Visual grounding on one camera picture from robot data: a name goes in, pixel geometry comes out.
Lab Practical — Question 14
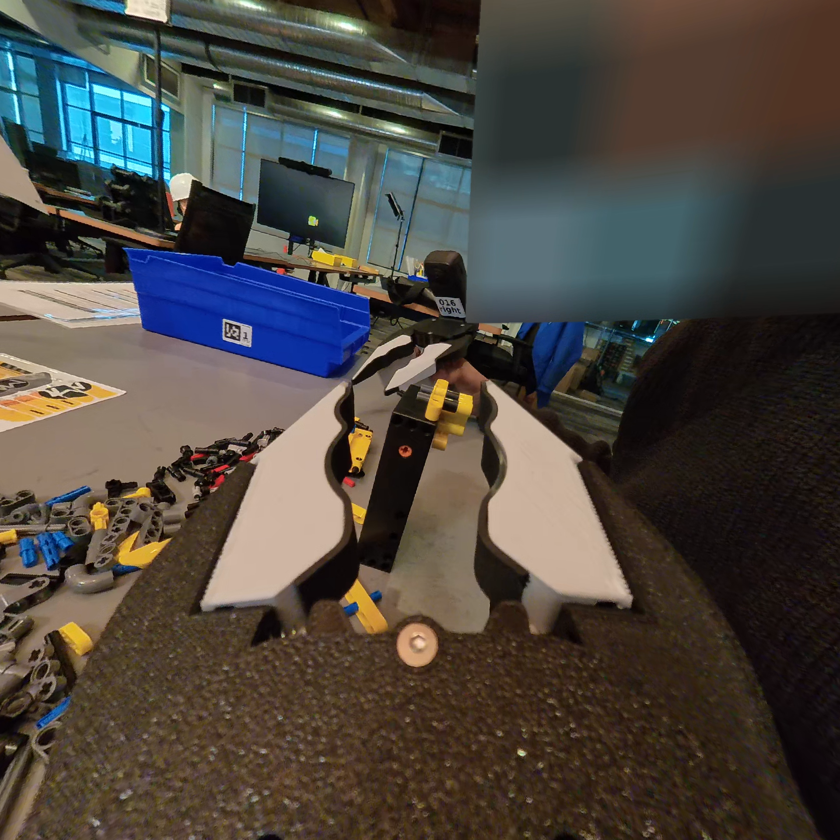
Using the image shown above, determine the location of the blue plastic bin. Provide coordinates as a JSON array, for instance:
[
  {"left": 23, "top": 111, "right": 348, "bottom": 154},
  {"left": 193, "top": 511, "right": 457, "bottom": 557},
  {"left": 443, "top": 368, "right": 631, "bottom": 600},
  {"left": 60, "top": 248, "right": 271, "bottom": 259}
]
[{"left": 125, "top": 247, "right": 371, "bottom": 379}]

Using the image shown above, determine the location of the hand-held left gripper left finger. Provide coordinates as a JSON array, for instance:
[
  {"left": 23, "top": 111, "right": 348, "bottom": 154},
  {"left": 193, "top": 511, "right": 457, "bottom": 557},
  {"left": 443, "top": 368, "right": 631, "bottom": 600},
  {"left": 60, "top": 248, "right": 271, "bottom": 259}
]
[{"left": 199, "top": 381, "right": 362, "bottom": 636}]

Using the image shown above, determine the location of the yellow printed instruction sheet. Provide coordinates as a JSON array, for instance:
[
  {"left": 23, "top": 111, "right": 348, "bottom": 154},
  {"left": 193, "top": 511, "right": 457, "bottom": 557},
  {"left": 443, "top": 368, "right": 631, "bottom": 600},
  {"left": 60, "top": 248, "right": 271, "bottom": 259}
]
[{"left": 0, "top": 353, "right": 126, "bottom": 433}]

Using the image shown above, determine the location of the black pole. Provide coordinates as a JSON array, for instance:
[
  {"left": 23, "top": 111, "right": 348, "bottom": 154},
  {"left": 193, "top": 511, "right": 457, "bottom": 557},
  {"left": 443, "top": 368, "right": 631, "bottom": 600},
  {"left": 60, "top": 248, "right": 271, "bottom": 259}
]
[{"left": 151, "top": 18, "right": 166, "bottom": 232}]

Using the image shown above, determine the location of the yellow toy connector assembly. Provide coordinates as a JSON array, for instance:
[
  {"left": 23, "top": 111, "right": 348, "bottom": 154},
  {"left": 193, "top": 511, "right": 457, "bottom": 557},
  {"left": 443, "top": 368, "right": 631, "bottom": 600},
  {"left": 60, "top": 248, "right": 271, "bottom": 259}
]
[{"left": 423, "top": 379, "right": 475, "bottom": 451}]

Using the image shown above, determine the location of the black computer monitor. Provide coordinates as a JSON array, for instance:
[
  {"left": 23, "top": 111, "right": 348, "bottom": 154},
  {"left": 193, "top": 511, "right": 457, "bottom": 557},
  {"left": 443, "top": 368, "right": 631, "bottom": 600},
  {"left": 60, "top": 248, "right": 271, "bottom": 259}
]
[{"left": 256, "top": 159, "right": 356, "bottom": 257}]

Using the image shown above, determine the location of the black bag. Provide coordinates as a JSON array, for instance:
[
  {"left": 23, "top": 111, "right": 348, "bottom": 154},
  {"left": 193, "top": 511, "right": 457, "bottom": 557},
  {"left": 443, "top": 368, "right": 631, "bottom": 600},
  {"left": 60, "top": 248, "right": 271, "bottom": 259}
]
[{"left": 379, "top": 272, "right": 434, "bottom": 308}]

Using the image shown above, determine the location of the yellow perforated toy piece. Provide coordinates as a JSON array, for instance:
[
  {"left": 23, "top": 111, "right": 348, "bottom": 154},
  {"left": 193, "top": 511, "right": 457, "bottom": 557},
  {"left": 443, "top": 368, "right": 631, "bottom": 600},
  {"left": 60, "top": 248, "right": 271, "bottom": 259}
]
[{"left": 346, "top": 419, "right": 375, "bottom": 476}]

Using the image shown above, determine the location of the white printed paper sheet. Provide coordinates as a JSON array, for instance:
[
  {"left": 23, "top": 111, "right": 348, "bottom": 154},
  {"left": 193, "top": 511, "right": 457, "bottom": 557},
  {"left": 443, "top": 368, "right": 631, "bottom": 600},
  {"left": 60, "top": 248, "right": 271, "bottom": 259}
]
[{"left": 0, "top": 282, "right": 142, "bottom": 329}]

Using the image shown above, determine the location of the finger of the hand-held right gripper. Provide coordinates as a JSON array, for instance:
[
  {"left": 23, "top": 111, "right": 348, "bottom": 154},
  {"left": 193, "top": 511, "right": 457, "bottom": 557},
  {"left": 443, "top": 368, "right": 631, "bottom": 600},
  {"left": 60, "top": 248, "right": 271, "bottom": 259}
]
[
  {"left": 353, "top": 333, "right": 421, "bottom": 387},
  {"left": 384, "top": 341, "right": 455, "bottom": 396}
]

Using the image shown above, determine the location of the black light stand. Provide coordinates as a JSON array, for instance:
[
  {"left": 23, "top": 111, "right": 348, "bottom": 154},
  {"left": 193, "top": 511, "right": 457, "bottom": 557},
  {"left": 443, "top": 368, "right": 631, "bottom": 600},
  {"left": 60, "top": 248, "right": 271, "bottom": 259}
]
[{"left": 384, "top": 192, "right": 409, "bottom": 278}]

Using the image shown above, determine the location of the blue jacket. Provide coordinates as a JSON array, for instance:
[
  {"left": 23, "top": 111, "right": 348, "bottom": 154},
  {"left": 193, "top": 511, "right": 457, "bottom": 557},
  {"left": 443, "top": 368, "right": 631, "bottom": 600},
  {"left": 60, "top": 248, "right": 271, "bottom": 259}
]
[{"left": 518, "top": 322, "right": 586, "bottom": 409}]

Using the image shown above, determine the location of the wooden office desk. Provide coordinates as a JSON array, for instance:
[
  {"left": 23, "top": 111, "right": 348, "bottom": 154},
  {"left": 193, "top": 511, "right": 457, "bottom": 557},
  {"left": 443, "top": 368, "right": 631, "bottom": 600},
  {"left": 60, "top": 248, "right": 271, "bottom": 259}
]
[
  {"left": 33, "top": 184, "right": 179, "bottom": 258},
  {"left": 354, "top": 283, "right": 434, "bottom": 319},
  {"left": 243, "top": 251, "right": 382, "bottom": 290}
]

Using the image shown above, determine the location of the black toy motor block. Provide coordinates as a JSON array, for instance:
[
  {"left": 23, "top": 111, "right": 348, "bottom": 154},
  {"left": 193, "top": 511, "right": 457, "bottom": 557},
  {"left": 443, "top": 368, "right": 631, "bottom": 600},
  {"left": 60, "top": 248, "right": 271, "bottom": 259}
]
[{"left": 357, "top": 386, "right": 437, "bottom": 573}]

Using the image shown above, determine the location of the person's dark sweater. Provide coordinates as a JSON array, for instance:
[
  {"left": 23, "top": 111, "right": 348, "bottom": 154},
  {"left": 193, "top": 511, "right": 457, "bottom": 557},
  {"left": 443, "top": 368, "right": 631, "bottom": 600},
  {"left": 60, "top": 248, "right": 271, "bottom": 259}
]
[{"left": 609, "top": 318, "right": 840, "bottom": 840}]

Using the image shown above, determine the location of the pile of grey yellow toy parts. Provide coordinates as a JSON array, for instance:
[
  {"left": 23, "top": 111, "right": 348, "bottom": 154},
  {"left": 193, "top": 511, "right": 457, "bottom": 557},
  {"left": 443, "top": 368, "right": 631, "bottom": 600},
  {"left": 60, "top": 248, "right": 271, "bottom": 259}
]
[{"left": 0, "top": 482, "right": 175, "bottom": 778}]

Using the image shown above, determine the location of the person's right hand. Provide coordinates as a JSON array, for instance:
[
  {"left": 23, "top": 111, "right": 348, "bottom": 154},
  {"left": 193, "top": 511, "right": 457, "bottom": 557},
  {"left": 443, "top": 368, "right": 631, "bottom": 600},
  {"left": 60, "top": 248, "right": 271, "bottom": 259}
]
[{"left": 436, "top": 360, "right": 488, "bottom": 403}]

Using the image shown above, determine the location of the yellow toy beam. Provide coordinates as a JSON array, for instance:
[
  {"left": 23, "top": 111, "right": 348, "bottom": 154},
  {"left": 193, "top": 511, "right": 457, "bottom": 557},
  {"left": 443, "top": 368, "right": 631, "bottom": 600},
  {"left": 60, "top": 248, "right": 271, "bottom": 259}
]
[{"left": 343, "top": 580, "right": 389, "bottom": 635}]

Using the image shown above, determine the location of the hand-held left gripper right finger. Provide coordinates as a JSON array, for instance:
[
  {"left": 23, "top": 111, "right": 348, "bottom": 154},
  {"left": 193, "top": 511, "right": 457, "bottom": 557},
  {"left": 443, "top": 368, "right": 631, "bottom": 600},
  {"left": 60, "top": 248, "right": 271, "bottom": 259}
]
[{"left": 474, "top": 381, "right": 635, "bottom": 636}]

